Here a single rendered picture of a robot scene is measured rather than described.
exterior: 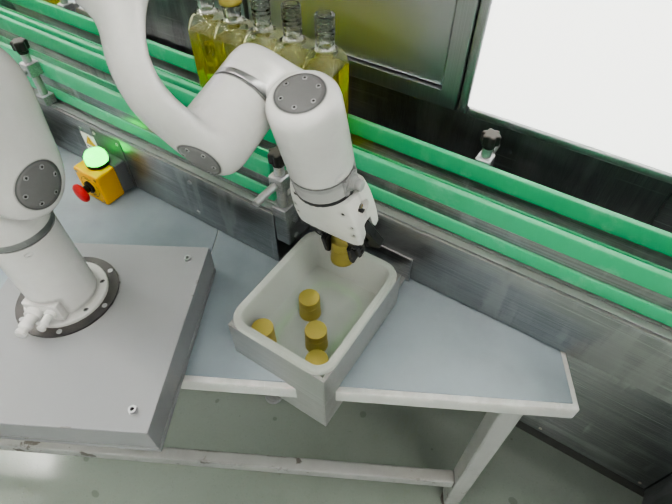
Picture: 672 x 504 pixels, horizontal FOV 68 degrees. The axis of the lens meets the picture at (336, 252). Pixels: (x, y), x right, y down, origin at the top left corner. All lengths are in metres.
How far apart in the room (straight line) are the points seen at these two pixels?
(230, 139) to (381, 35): 0.46
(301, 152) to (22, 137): 0.29
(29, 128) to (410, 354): 0.59
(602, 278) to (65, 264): 0.74
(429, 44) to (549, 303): 0.43
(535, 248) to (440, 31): 0.35
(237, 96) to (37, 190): 0.26
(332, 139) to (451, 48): 0.39
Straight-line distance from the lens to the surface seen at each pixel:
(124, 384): 0.76
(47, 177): 0.64
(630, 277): 0.75
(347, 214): 0.57
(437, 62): 0.85
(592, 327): 0.81
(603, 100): 0.80
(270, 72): 0.51
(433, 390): 0.78
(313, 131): 0.46
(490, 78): 0.82
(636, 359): 0.84
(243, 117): 0.49
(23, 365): 0.85
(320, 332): 0.74
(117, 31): 0.49
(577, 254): 0.74
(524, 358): 0.85
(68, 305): 0.84
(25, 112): 0.62
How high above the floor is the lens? 1.45
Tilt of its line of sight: 49 degrees down
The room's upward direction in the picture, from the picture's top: straight up
